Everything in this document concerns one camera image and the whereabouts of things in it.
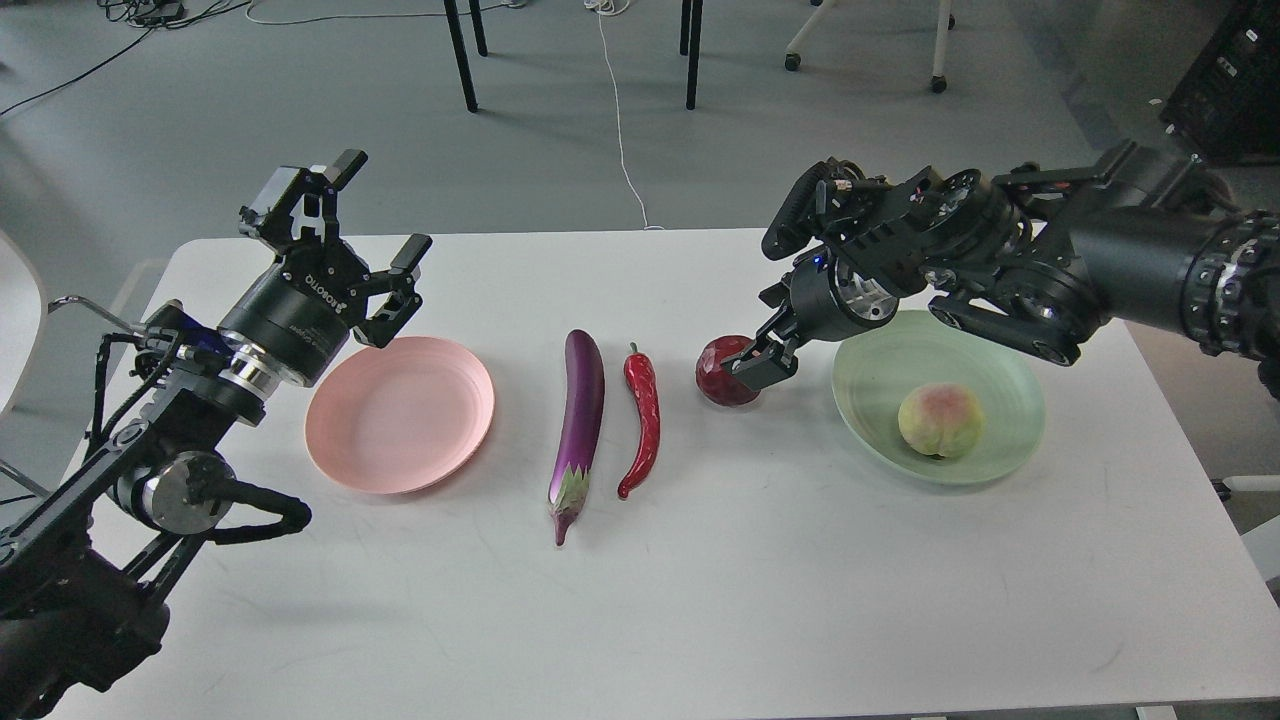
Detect black table legs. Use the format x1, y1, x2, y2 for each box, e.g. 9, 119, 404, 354
443, 0, 705, 113

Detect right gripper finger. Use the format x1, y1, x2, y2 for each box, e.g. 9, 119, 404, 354
722, 334, 799, 392

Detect white chair base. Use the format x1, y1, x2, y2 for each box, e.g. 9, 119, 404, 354
785, 0, 957, 95

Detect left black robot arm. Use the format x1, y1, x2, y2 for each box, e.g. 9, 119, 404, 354
1, 149, 431, 719

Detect green pink peach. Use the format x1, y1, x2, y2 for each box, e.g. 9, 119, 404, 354
896, 382, 987, 459

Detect white chair at left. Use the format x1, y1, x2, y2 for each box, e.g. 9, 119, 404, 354
0, 231, 138, 501

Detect black floor cables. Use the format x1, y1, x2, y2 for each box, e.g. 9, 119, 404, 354
0, 0, 251, 119

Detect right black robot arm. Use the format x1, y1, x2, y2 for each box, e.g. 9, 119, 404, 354
721, 141, 1279, 395

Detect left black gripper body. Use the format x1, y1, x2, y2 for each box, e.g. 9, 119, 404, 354
218, 245, 371, 387

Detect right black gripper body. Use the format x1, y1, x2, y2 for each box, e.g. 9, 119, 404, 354
758, 256, 899, 347

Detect purple eggplant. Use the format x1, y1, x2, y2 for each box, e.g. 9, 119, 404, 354
548, 329, 605, 547

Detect white floor cable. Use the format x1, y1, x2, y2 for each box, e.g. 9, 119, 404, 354
585, 0, 666, 232

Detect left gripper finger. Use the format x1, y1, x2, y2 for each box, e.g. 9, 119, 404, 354
238, 150, 369, 269
351, 234, 433, 348

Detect green plate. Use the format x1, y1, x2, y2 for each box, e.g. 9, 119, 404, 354
831, 310, 1044, 486

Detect red chili pepper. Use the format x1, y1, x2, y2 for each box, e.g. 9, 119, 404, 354
617, 342, 662, 500

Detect red pomegranate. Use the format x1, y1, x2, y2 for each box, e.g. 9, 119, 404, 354
695, 334, 760, 407

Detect black equipment case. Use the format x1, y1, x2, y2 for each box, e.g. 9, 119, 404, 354
1160, 1, 1279, 167

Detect pink plate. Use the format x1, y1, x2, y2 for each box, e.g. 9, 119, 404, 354
303, 336, 497, 495

